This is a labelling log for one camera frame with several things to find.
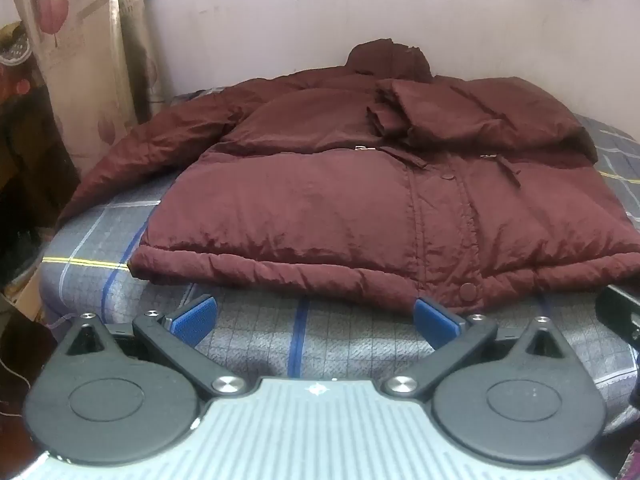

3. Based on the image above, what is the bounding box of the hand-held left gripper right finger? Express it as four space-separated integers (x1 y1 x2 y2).
382 297 577 398

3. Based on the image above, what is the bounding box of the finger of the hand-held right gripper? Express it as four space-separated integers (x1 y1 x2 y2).
595 284 640 347

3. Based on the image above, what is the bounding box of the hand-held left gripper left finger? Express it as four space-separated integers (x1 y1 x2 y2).
61 294 247 398

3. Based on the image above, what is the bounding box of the maroon puffer jacket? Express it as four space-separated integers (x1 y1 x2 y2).
57 37 640 318

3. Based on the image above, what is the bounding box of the grey plaid bed sheet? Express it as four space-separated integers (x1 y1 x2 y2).
40 87 640 436

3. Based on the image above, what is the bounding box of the dark wooden desk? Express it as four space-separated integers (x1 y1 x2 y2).
0 80 82 291

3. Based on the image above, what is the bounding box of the beige floral curtain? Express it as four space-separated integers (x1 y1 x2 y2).
25 0 167 177

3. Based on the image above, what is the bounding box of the floral quilt bag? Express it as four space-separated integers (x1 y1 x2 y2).
0 20 48 111

